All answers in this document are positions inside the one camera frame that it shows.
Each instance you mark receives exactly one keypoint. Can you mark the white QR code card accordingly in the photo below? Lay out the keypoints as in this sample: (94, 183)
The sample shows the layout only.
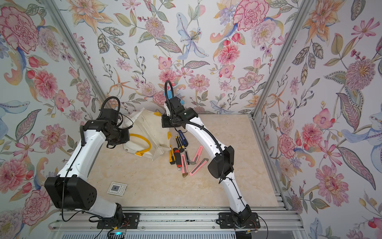
(117, 189)

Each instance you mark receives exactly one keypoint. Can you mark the blue utility knife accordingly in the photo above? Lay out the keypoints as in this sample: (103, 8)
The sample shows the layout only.
(183, 139)

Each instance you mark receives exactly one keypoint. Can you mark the red black utility knife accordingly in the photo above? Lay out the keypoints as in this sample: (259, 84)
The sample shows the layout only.
(178, 159)

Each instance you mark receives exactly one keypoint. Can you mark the pink utility knife left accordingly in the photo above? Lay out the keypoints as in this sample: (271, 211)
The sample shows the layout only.
(184, 166)

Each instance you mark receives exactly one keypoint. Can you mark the grey small utility knife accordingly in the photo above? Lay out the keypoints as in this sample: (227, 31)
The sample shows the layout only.
(187, 157)

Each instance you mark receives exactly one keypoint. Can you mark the pink utility knife right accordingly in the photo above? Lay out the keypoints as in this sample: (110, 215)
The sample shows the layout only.
(199, 166)

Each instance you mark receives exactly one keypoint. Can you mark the blue microphone on black stand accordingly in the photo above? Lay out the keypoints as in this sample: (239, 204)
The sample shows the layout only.
(169, 94)

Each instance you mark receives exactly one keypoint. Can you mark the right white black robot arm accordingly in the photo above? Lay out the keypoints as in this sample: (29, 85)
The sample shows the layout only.
(222, 157)

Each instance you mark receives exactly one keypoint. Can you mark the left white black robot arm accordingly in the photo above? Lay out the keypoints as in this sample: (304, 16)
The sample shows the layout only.
(70, 190)

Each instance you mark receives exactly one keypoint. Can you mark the aluminium front rail frame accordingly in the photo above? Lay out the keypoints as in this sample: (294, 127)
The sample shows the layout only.
(183, 223)

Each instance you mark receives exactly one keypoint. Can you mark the pink utility knife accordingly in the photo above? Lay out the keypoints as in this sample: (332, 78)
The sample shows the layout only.
(197, 157)
(199, 166)
(184, 166)

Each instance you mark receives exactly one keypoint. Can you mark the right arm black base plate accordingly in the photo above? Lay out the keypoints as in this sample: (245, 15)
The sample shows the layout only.
(238, 221)

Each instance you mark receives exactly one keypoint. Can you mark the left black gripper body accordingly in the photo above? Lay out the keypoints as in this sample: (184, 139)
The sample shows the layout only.
(119, 137)

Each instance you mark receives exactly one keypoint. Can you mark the pink utility knife middle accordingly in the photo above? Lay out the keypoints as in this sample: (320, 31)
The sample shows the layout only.
(197, 157)

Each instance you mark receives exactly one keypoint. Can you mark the white canvas pouch yellow handles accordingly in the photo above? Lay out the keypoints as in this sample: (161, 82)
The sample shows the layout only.
(147, 136)

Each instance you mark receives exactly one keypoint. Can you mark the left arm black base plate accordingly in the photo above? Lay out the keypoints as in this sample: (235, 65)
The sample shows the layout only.
(126, 222)

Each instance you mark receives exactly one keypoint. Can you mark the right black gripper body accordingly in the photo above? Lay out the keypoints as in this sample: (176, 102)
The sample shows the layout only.
(170, 122)

